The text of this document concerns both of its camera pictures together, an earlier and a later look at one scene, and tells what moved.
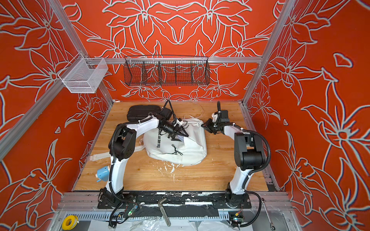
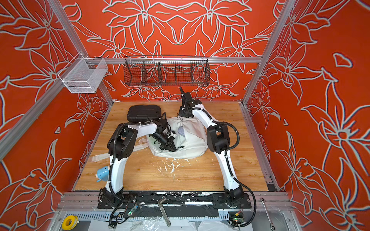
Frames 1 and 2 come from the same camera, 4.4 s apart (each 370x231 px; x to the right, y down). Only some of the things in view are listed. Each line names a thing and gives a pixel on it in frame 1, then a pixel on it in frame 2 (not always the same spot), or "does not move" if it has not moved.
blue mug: (103, 173) does not move
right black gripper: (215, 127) -> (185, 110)
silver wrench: (272, 226) does not move
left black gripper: (175, 133) -> (170, 144)
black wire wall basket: (155, 70) does not move
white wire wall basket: (84, 75) does not move
